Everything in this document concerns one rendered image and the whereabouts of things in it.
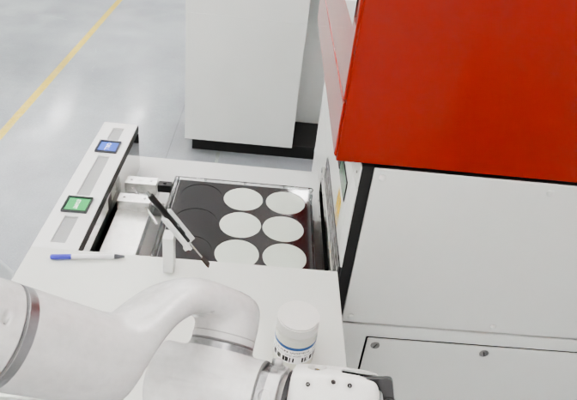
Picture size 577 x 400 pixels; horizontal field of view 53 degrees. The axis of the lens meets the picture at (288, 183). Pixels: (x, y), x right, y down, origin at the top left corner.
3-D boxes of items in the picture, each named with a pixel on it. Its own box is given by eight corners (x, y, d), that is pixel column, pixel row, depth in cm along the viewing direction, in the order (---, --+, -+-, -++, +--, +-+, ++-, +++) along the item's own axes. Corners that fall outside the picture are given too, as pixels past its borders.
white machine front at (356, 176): (323, 141, 195) (341, 25, 173) (340, 322, 127) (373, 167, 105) (313, 140, 195) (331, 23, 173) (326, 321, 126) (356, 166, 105)
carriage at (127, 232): (159, 194, 154) (159, 184, 153) (127, 290, 124) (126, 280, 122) (129, 191, 154) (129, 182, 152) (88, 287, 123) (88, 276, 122)
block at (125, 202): (152, 204, 145) (152, 194, 144) (149, 212, 142) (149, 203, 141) (120, 202, 145) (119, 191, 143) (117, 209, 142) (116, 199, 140)
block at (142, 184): (158, 186, 152) (158, 177, 150) (156, 194, 149) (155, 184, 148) (128, 184, 152) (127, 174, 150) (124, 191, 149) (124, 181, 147)
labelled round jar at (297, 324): (312, 339, 103) (319, 301, 97) (313, 372, 97) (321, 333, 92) (272, 336, 102) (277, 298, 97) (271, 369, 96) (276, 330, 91)
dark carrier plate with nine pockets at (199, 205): (308, 192, 155) (309, 190, 154) (312, 281, 126) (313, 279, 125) (179, 181, 153) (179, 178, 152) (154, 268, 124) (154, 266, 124)
